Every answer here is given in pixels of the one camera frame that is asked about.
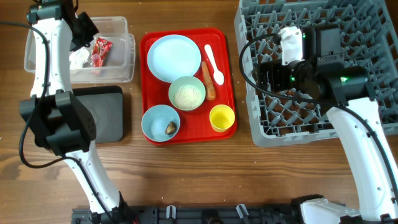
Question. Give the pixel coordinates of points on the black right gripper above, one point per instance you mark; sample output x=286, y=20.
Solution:
x=274, y=69

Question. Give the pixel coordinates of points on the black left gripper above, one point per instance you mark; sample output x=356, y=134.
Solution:
x=92, y=30

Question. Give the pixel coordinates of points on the red snack wrapper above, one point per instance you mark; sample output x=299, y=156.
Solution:
x=100, y=50

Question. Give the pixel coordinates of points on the white tissue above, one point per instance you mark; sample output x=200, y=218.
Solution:
x=79, y=58

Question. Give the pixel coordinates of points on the orange carrot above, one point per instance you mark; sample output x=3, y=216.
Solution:
x=210, y=90

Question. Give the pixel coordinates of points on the yellow plastic cup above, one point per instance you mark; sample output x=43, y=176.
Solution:
x=222, y=117

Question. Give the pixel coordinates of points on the mint green bowl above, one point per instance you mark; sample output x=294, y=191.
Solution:
x=182, y=81

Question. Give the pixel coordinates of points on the white rice grains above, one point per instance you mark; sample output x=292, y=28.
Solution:
x=187, y=98

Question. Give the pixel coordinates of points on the brown food scrap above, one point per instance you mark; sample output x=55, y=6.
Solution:
x=171, y=128

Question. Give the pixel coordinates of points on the light blue bowl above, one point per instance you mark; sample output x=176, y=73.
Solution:
x=155, y=121

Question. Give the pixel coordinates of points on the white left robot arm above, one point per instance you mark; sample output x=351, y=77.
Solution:
x=59, y=121

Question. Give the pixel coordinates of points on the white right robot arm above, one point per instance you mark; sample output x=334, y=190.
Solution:
x=353, y=112

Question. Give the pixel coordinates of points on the white plastic spoon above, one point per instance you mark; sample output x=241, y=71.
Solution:
x=217, y=74

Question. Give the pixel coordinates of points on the black tray bin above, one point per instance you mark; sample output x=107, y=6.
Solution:
x=105, y=103

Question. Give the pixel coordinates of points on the light blue plate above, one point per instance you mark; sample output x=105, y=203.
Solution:
x=173, y=56

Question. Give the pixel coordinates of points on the red serving tray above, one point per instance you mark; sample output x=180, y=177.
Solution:
x=194, y=126

